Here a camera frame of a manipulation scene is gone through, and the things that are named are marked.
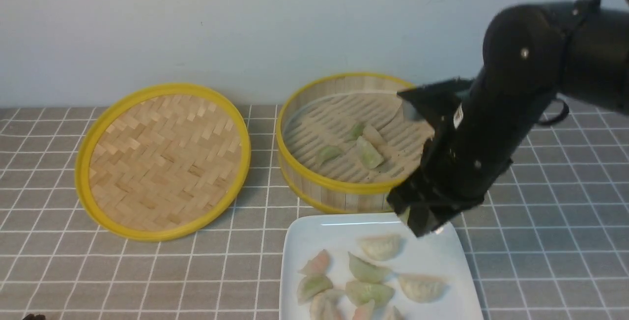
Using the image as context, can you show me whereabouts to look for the grey checked tablecloth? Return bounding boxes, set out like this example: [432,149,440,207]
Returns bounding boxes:
[0,101,629,320]

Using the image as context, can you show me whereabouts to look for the yellow rimmed bamboo steamer basket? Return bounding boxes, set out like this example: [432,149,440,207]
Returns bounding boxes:
[276,73,413,213]

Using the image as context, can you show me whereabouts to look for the green dumpling lower left plate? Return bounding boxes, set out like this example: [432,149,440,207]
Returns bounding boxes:
[296,274,333,304]

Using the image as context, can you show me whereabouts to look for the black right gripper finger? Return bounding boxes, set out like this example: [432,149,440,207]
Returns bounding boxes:
[407,201,483,238]

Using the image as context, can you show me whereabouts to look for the white dumpling top of plate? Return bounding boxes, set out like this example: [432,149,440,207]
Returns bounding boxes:
[358,233,402,261]

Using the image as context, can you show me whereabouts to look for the white square plate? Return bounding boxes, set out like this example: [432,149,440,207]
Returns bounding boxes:
[279,213,484,320]

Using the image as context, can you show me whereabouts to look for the small green dumpling back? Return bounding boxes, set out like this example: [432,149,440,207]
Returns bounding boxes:
[347,121,365,141]

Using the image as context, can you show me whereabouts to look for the pink dumpling left on plate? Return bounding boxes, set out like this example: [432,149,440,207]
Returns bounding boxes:
[298,249,331,276]

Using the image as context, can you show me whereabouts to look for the pale green dumpling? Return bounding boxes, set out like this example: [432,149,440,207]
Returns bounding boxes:
[361,124,387,147]

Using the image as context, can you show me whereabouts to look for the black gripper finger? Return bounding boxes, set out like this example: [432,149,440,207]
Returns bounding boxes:
[386,188,418,224]

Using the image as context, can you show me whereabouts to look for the dark object bottom left corner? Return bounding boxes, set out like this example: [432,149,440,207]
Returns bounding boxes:
[23,313,46,320]

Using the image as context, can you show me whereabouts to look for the pale pink dumpling plate bottom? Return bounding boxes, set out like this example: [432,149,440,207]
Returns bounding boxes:
[310,289,344,320]

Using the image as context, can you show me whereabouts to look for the pale green dumpling plate centre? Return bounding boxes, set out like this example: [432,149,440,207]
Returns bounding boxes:
[348,252,392,284]

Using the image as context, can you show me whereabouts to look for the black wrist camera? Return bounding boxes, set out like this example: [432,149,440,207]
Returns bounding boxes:
[396,77,474,128]

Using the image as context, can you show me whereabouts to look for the orange dumpling plate bottom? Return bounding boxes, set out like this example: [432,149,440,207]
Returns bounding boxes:
[352,299,375,320]

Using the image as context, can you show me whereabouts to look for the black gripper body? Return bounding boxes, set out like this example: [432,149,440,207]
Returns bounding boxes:
[397,123,512,203]

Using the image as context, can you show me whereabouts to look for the green dumpling lower centre plate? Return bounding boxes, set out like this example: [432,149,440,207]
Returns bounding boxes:
[344,280,395,309]

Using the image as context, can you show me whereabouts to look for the yellow rimmed bamboo steamer lid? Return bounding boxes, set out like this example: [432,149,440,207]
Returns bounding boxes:
[74,83,252,242]

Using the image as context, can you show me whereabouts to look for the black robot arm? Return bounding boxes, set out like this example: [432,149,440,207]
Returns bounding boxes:
[387,0,629,237]

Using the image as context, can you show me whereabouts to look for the white dumpling plate bottom edge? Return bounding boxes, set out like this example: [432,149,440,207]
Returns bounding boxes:
[383,306,404,320]

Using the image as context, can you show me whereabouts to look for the white dumpling right on plate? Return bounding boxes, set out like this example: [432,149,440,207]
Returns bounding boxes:
[398,273,449,303]

